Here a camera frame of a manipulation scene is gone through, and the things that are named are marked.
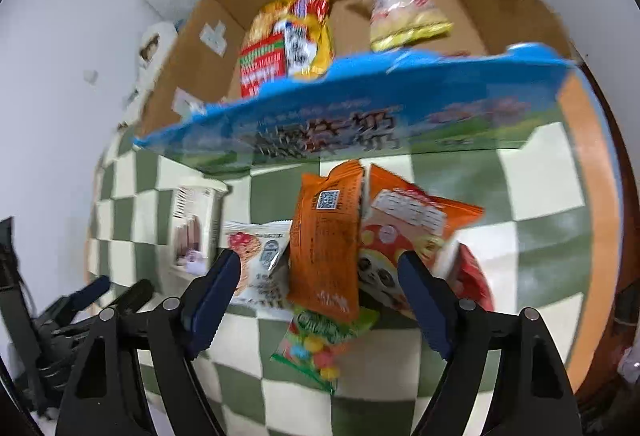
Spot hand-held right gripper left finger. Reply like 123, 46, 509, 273
54, 249, 243, 436

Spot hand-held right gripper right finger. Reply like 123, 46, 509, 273
397, 250, 583, 436

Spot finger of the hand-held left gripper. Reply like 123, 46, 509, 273
57, 279, 156, 333
37, 275, 112, 323

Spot orange panda snack packet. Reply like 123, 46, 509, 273
357, 163, 486, 319

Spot blue printed cardboard box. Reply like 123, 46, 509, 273
132, 0, 583, 174

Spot clear yellow snack packet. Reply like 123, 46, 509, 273
342, 0, 454, 53

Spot yellow panda snack packet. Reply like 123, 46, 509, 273
248, 0, 334, 82

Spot small red snack packet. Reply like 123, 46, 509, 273
450, 241, 496, 314

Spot white snack packet red flower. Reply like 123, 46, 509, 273
221, 219, 293, 312

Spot white snack packet purple sticks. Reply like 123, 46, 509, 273
167, 179, 231, 279

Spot green colourful candy packet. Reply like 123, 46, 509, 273
270, 303, 381, 394

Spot green white checkered mat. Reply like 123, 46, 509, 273
82, 66, 626, 436

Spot white bear print pillow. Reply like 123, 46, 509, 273
117, 21, 178, 129

